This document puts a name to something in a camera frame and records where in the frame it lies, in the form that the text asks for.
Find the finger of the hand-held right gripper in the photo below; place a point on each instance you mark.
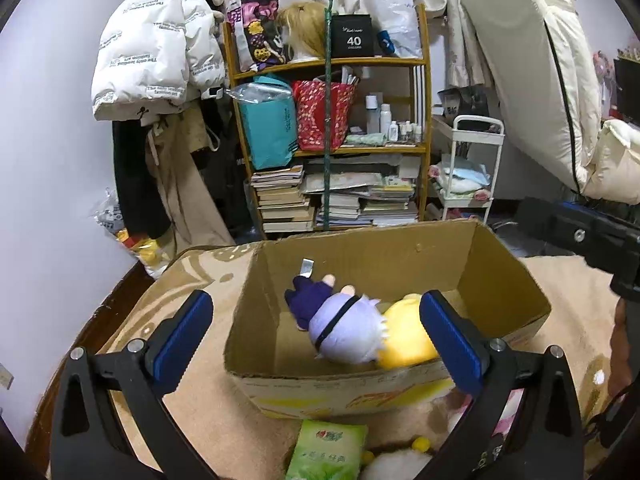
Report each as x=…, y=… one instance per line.
x=580, y=234

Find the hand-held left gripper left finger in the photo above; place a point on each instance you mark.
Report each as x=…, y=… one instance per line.
x=182, y=340

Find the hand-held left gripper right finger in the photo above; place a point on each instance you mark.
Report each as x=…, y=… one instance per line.
x=450, y=345

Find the pink plush toy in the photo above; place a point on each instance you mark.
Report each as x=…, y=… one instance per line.
x=457, y=412

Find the cardboard box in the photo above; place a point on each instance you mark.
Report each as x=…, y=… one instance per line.
x=400, y=255

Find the white fluffy plush toy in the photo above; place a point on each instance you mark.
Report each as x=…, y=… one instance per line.
x=395, y=465

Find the tissue packet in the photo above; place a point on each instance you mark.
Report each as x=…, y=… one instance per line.
x=325, y=450

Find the person's right hand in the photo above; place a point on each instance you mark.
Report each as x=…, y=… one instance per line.
x=625, y=350

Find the yellow plush toy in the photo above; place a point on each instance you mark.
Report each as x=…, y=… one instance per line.
x=405, y=335

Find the cream duvet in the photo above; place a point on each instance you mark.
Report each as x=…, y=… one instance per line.
x=617, y=160

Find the plastic bag with yellow items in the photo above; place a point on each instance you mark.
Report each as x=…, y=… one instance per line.
x=145, y=250

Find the white trolley cart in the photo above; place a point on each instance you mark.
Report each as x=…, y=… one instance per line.
x=496, y=170

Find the beige printed blanket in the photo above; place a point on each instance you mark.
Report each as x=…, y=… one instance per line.
x=240, y=435

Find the purple plush doll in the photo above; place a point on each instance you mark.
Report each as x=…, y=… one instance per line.
x=340, y=325

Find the folded cloths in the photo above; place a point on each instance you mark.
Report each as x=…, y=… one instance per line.
x=460, y=180

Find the beige trousers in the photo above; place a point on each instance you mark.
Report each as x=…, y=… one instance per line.
x=185, y=195

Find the black garment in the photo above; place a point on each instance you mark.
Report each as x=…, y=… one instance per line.
x=135, y=185

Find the stack of books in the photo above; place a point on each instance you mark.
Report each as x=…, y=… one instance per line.
x=280, y=200

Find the black paper bag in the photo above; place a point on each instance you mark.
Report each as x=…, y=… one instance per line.
x=462, y=102

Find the cream mattress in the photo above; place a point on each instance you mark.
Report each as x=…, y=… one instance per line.
x=515, y=60

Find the wooden bookshelf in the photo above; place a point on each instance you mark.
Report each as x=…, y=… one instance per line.
x=424, y=110

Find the green cloth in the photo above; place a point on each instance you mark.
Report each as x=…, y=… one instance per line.
x=365, y=138

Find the group of cosmetic bottles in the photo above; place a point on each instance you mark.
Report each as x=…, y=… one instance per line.
x=385, y=115

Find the teal bag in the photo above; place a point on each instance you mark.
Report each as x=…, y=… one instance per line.
x=267, y=125

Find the red gift bag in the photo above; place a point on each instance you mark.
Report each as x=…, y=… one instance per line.
x=315, y=115

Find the green pole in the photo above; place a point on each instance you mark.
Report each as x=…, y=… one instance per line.
x=327, y=110

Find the clear plastic bag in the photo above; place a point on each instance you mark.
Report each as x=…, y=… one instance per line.
x=395, y=15

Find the white puffer jacket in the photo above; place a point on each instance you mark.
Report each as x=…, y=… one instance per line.
x=145, y=50

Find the black box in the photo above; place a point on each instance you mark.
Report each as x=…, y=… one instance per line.
x=352, y=35

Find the patterned black bag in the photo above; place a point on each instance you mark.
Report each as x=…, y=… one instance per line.
x=255, y=35

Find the blond wig on mannequin head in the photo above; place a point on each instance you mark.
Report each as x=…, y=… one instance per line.
x=305, y=25

